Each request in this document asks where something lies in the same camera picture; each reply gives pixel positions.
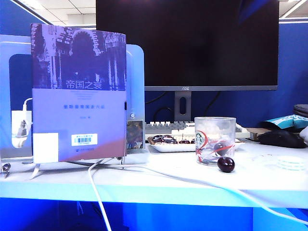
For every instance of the dark red cherry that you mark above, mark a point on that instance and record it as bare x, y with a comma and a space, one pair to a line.
226, 164
192, 141
184, 141
157, 140
220, 148
171, 140

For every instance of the printed clear glass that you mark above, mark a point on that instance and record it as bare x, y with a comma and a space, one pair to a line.
209, 125

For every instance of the white and grey keyboard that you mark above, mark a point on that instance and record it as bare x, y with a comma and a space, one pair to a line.
163, 126

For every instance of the white plate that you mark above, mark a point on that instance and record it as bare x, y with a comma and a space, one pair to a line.
173, 147

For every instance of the metal bookend panel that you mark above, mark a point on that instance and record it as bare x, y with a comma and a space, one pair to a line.
136, 72

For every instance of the black computer monitor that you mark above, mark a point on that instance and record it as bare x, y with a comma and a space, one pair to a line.
183, 48

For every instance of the book with palace photo cover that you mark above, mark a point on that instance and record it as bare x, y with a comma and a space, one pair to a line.
79, 108

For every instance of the cardboard piece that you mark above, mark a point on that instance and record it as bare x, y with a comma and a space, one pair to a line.
252, 134

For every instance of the black computer mouse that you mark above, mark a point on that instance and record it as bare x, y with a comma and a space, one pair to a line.
281, 139

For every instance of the teal snack bag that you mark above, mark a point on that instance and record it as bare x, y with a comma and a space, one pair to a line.
286, 120

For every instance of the white USB charger block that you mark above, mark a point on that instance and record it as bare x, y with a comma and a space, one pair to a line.
16, 120

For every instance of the clear tape roll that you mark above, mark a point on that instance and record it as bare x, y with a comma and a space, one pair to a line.
290, 163

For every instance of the grey pouch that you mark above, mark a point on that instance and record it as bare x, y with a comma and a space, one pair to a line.
300, 110

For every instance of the white crumpled tissue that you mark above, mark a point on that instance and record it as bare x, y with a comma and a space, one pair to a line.
304, 136

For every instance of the small shiny metal clip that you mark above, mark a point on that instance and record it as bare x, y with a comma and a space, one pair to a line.
5, 168

